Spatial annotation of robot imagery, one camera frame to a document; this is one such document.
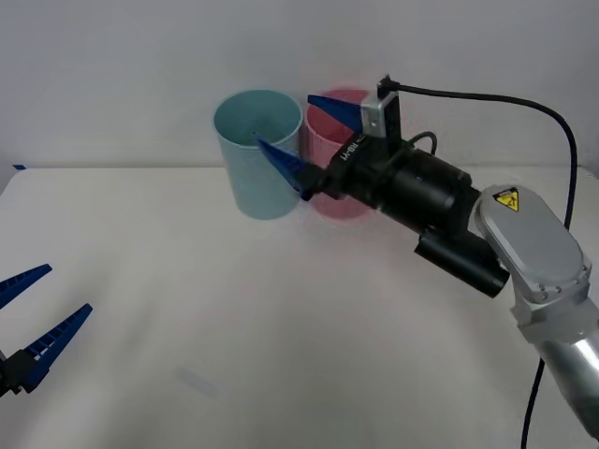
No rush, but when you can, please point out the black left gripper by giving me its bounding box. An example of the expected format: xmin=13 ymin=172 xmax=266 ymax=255
xmin=0 ymin=263 xmax=94 ymax=399

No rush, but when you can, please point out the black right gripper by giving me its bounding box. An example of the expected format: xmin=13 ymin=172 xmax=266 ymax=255
xmin=253 ymin=93 xmax=404 ymax=210

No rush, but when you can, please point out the pink plastic bin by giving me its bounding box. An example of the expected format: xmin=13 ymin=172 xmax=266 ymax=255
xmin=301 ymin=86 xmax=376 ymax=222

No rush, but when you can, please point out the pale blue plastic bin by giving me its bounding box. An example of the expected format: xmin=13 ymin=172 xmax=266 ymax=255
xmin=212 ymin=89 xmax=303 ymax=221

